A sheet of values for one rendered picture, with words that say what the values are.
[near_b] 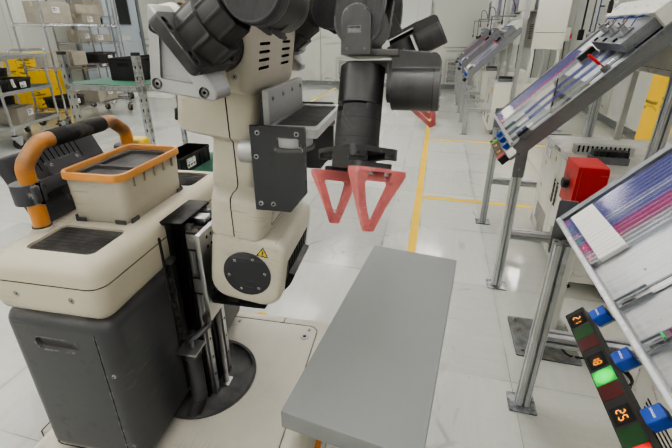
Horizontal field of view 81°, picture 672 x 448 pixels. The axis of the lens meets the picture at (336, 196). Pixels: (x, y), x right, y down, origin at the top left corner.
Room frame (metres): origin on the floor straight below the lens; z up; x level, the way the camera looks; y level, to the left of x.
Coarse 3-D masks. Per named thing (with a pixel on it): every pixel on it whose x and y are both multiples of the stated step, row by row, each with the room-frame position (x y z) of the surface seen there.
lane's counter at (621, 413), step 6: (618, 408) 0.44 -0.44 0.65; (624, 408) 0.43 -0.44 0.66; (630, 408) 0.43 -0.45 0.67; (612, 414) 0.43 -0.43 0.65; (618, 414) 0.43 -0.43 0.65; (624, 414) 0.42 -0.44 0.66; (630, 414) 0.42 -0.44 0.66; (618, 420) 0.42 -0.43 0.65; (624, 420) 0.41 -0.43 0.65; (630, 420) 0.41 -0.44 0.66
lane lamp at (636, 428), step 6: (630, 426) 0.40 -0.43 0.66; (636, 426) 0.40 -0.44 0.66; (618, 432) 0.40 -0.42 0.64; (624, 432) 0.40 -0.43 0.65; (630, 432) 0.40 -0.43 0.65; (636, 432) 0.39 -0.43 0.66; (642, 432) 0.39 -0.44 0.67; (624, 438) 0.39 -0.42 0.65; (630, 438) 0.39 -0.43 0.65; (636, 438) 0.38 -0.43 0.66; (642, 438) 0.38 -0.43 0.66; (624, 444) 0.38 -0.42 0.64; (630, 444) 0.38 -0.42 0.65; (636, 444) 0.38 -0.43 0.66
